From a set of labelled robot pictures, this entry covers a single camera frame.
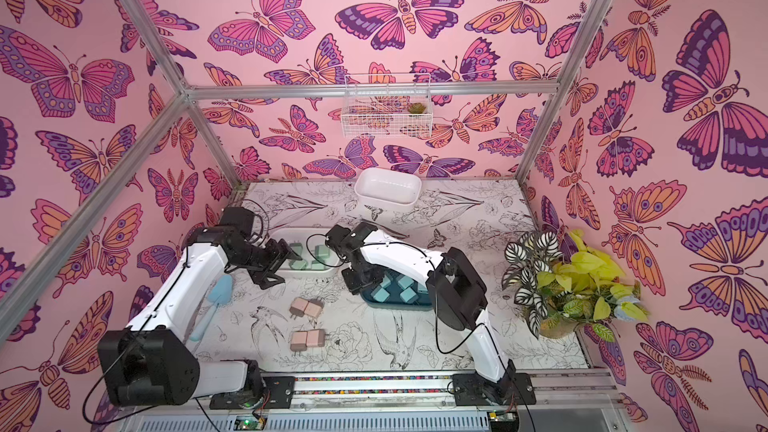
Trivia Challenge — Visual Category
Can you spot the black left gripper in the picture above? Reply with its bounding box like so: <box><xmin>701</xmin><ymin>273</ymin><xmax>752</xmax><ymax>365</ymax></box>
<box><xmin>234</xmin><ymin>238</ymin><xmax>304</xmax><ymax>288</ymax></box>

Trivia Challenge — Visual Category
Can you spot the dark teal storage box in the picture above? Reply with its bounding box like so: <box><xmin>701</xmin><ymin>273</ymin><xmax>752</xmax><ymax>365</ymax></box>
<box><xmin>360</xmin><ymin>272</ymin><xmax>433</xmax><ymax>311</ymax></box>

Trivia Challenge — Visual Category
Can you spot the white storage box front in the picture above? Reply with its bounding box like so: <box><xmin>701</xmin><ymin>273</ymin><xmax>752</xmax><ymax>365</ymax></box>
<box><xmin>271</xmin><ymin>227</ymin><xmax>340</xmax><ymax>279</ymax></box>

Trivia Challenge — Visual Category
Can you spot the white storage box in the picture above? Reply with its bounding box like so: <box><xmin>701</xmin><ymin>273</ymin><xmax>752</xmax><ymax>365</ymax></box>
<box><xmin>354</xmin><ymin>168</ymin><xmax>423</xmax><ymax>213</ymax></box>
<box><xmin>271</xmin><ymin>227</ymin><xmax>340</xmax><ymax>279</ymax></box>

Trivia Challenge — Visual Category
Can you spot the pink plug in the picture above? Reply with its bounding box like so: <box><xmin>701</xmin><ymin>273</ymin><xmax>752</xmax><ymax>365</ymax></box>
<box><xmin>289</xmin><ymin>297</ymin><xmax>309</xmax><ymax>318</ymax></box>
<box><xmin>306</xmin><ymin>329</ymin><xmax>326</xmax><ymax>348</ymax></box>
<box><xmin>289</xmin><ymin>330</ymin><xmax>308</xmax><ymax>352</ymax></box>
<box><xmin>303</xmin><ymin>300</ymin><xmax>324</xmax><ymax>320</ymax></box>

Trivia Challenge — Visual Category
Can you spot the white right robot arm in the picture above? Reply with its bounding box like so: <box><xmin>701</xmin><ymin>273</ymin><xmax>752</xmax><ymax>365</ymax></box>
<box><xmin>325</xmin><ymin>223</ymin><xmax>516</xmax><ymax>405</ymax></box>

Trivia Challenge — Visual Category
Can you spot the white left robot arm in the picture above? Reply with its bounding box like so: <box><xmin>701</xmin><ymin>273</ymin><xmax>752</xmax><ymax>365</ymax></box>
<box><xmin>97</xmin><ymin>207</ymin><xmax>299</xmax><ymax>408</ymax></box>

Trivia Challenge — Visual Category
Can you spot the small green succulent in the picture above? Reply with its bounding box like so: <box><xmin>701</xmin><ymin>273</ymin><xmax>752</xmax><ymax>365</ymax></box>
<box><xmin>407</xmin><ymin>102</ymin><xmax>428</xmax><ymax>115</ymax></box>

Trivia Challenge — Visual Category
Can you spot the potted green plant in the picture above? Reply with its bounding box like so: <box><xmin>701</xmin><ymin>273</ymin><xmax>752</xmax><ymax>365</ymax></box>
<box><xmin>501</xmin><ymin>231</ymin><xmax>649</xmax><ymax>342</ymax></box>

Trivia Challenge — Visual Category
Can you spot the white wire wall basket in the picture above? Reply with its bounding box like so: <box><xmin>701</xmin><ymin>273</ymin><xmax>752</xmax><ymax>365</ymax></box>
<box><xmin>338</xmin><ymin>72</ymin><xmax>434</xmax><ymax>140</ymax></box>

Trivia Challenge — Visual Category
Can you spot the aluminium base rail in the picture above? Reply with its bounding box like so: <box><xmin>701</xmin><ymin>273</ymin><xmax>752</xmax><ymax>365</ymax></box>
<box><xmin>117</xmin><ymin>370</ymin><xmax>633</xmax><ymax>431</ymax></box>

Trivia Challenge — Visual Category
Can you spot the aluminium frame top bar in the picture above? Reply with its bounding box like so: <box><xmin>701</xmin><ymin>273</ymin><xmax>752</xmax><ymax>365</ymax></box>
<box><xmin>186</xmin><ymin>80</ymin><xmax>559</xmax><ymax>101</ymax></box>

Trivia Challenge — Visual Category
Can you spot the aluminium frame post left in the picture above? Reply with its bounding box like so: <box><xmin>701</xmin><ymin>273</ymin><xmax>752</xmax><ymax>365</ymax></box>
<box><xmin>119</xmin><ymin>0</ymin><xmax>240</xmax><ymax>188</ymax></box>

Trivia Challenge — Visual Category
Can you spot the aluminium frame post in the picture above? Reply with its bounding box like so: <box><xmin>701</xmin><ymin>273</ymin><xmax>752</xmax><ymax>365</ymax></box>
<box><xmin>516</xmin><ymin>0</ymin><xmax>614</xmax><ymax>184</ymax></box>
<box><xmin>119</xmin><ymin>0</ymin><xmax>240</xmax><ymax>188</ymax></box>

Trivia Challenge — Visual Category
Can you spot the aluminium frame left beam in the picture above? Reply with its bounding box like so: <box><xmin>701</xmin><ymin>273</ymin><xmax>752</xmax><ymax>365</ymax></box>
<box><xmin>1</xmin><ymin>93</ymin><xmax>188</xmax><ymax>341</ymax></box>

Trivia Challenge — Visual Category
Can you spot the aluminium frame post right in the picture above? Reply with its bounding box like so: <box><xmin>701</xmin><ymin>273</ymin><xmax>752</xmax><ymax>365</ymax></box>
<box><xmin>516</xmin><ymin>0</ymin><xmax>614</xmax><ymax>184</ymax></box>

